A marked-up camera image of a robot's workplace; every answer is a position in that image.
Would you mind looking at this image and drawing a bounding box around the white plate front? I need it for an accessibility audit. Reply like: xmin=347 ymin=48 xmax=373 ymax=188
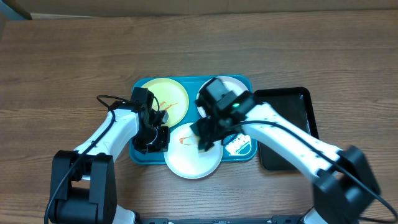
xmin=164 ymin=123 xmax=223 ymax=179

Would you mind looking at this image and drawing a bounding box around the white plate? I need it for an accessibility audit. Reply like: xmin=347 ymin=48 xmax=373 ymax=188
xmin=164 ymin=123 xmax=223 ymax=179
xmin=197 ymin=76 xmax=249 ymax=118

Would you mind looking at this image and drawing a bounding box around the yellow plate with sauce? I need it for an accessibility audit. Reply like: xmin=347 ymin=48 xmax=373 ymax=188
xmin=142 ymin=78 xmax=189 ymax=128

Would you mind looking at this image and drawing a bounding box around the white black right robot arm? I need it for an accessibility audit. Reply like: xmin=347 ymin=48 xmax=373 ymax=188
xmin=191 ymin=90 xmax=380 ymax=223

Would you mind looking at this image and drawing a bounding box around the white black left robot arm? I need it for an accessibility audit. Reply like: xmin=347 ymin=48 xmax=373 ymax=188
xmin=44 ymin=101 xmax=170 ymax=224

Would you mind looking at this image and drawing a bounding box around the teal plastic tray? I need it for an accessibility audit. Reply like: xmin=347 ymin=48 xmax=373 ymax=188
xmin=129 ymin=75 xmax=257 ymax=165

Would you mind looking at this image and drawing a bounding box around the black water tray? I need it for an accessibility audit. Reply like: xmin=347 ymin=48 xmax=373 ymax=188
xmin=254 ymin=87 xmax=319 ymax=171

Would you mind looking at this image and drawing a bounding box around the white plate top right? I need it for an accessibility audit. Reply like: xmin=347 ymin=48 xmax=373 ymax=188
xmin=197 ymin=76 xmax=249 ymax=118

